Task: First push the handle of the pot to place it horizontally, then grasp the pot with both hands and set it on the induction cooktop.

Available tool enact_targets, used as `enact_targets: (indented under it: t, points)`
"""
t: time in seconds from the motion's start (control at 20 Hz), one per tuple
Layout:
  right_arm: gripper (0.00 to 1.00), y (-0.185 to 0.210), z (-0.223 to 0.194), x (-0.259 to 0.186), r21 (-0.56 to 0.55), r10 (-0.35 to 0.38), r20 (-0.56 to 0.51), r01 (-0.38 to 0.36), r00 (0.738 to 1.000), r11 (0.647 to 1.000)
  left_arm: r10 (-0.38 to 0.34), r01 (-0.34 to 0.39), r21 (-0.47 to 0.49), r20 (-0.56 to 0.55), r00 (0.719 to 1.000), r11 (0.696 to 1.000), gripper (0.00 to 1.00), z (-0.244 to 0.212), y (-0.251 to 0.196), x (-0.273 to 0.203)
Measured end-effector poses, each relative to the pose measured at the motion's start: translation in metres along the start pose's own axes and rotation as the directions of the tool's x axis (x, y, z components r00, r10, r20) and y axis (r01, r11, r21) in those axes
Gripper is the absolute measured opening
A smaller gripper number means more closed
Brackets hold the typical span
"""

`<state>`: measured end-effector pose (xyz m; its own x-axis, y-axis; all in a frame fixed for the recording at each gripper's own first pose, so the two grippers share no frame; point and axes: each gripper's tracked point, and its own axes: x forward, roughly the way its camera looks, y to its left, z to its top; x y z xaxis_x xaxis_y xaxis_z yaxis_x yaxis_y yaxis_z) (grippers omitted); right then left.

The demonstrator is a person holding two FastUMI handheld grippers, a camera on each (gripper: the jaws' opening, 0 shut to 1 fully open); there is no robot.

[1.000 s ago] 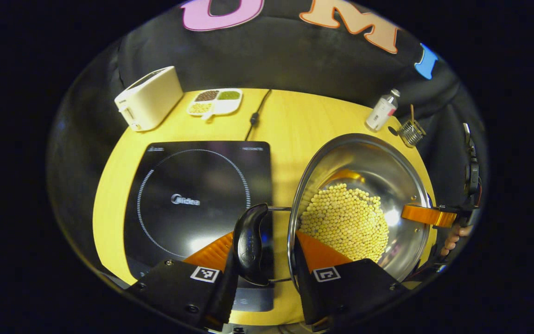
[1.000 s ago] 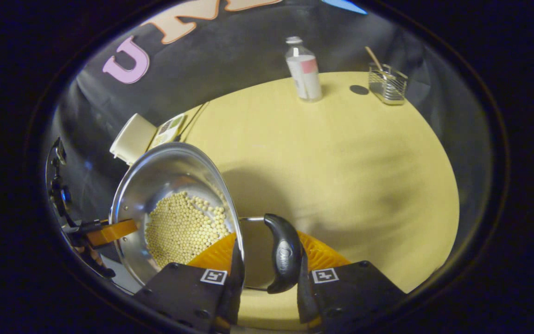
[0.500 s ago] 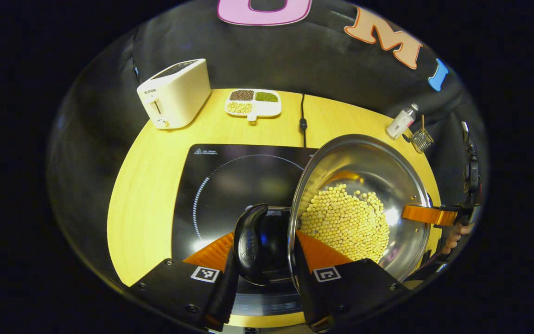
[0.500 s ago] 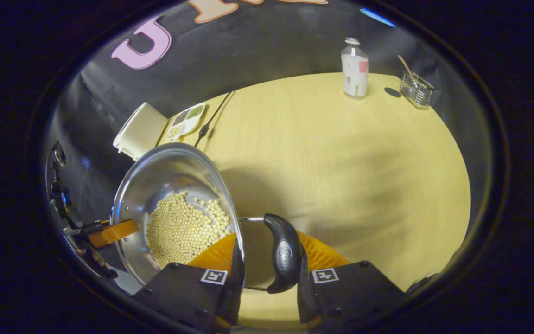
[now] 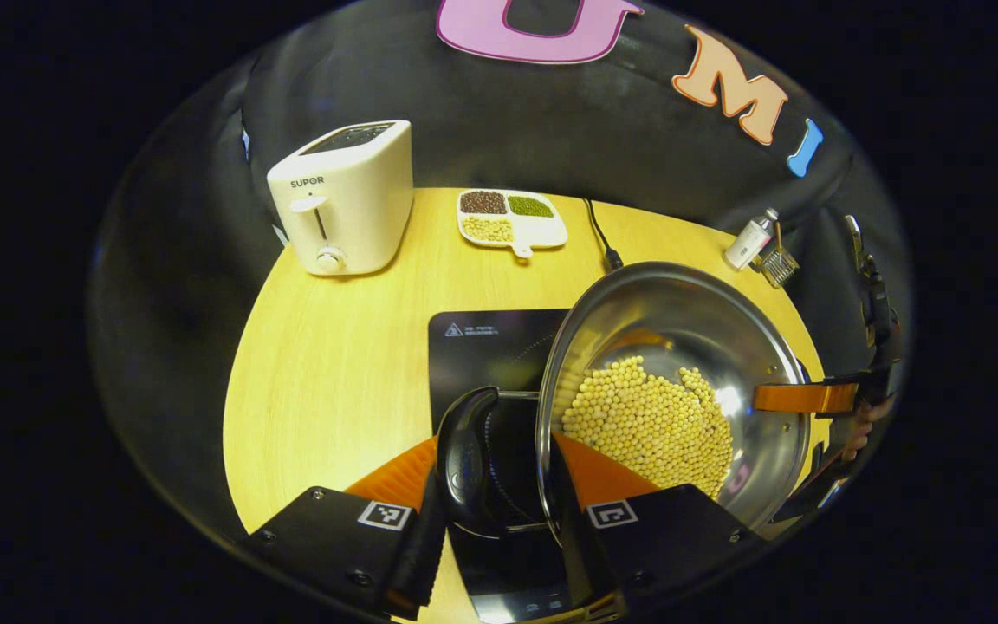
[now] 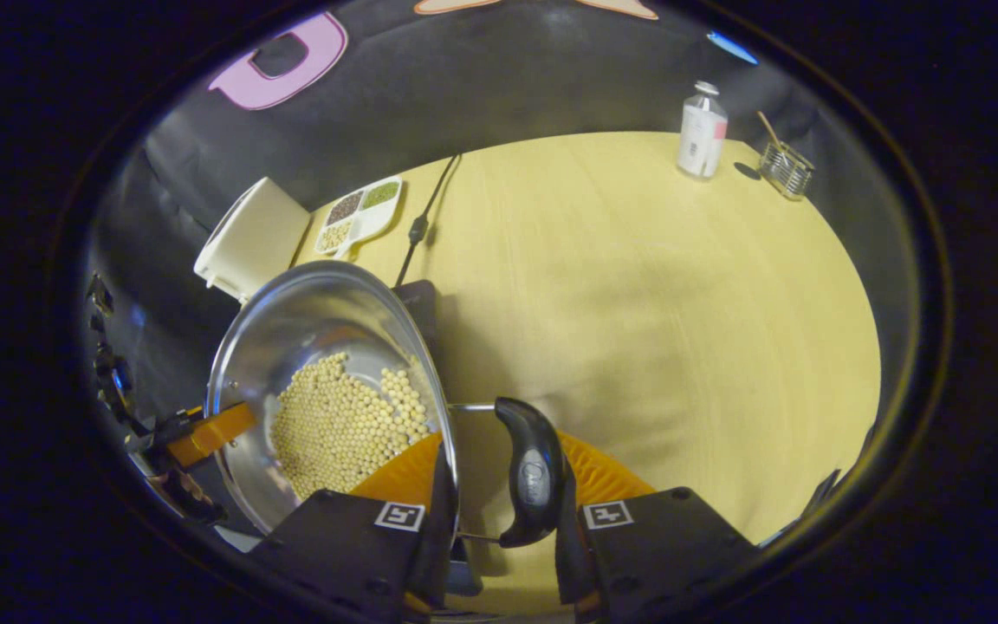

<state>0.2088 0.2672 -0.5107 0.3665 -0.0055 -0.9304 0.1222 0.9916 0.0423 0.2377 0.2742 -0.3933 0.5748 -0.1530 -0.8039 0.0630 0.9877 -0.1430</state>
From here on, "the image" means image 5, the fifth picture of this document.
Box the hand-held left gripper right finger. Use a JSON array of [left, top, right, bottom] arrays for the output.
[[551, 432, 764, 623]]

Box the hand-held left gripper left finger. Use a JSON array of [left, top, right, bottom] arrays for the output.
[[243, 436, 448, 621]]

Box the stainless steel pot black handle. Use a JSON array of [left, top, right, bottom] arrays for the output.
[[437, 262, 812, 538]]

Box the black induction cooktop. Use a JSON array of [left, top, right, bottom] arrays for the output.
[[428, 309, 591, 624]]

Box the glass cup with stick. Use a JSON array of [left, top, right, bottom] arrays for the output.
[[759, 221, 800, 289]]

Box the pile of yellow soybeans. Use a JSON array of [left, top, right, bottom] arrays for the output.
[[561, 355, 734, 500]]

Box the small clear plastic bottle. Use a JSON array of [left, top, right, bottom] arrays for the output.
[[724, 208, 780, 271]]

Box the white divided dish with beans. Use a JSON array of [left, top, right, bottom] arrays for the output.
[[456, 189, 569, 259]]

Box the white toaster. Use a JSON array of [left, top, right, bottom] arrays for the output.
[[267, 120, 414, 276]]

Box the black backdrop cloth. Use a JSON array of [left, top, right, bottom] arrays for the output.
[[87, 0, 907, 556]]

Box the black power cable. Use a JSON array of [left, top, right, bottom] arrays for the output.
[[584, 198, 624, 271]]

